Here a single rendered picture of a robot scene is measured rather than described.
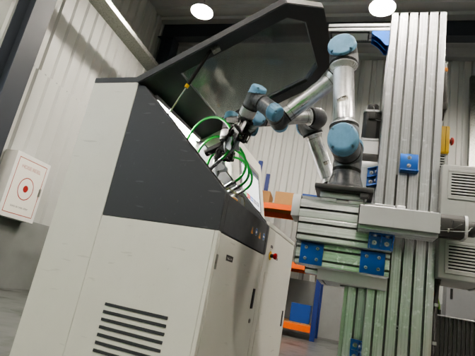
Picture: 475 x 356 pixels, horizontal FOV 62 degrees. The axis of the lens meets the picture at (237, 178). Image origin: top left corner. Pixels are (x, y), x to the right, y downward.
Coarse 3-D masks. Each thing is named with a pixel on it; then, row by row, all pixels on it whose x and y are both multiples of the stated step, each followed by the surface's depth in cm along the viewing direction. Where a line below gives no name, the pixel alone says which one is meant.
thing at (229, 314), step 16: (224, 240) 164; (224, 256) 166; (240, 256) 184; (256, 256) 206; (224, 272) 167; (240, 272) 186; (256, 272) 208; (224, 288) 168; (240, 288) 187; (256, 288) 210; (208, 304) 154; (224, 304) 170; (240, 304) 189; (208, 320) 155; (224, 320) 171; (240, 320) 191; (208, 336) 156; (224, 336) 172; (240, 336) 192; (208, 352) 157; (224, 352) 174; (240, 352) 194
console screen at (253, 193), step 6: (240, 156) 264; (240, 162) 262; (240, 168) 260; (252, 168) 290; (240, 174) 258; (246, 174) 270; (258, 174) 303; (240, 180) 256; (258, 180) 300; (246, 186) 266; (252, 186) 281; (258, 186) 297; (246, 192) 264; (252, 192) 279; (258, 192) 294; (252, 198) 276; (258, 198) 291; (258, 204) 288; (258, 210) 286
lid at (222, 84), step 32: (288, 0) 182; (224, 32) 187; (256, 32) 191; (288, 32) 200; (320, 32) 205; (160, 64) 194; (192, 64) 196; (224, 64) 206; (256, 64) 214; (288, 64) 222; (320, 64) 229; (160, 96) 209; (192, 96) 218; (224, 96) 229; (288, 96) 247; (192, 128) 244
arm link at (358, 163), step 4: (360, 140) 166; (360, 144) 165; (360, 152) 160; (360, 156) 163; (336, 160) 163; (356, 160) 161; (360, 160) 164; (336, 164) 165; (340, 164) 163; (344, 164) 162; (348, 164) 162; (352, 164) 162; (356, 164) 162; (360, 164) 164; (360, 168) 164
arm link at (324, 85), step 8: (328, 72) 179; (320, 80) 181; (328, 80) 179; (312, 88) 180; (320, 88) 179; (328, 88) 180; (304, 96) 180; (312, 96) 180; (320, 96) 181; (288, 104) 183; (296, 104) 181; (304, 104) 181; (312, 104) 182; (288, 112) 181; (296, 112) 182; (288, 120) 183; (272, 128) 186; (280, 128) 184
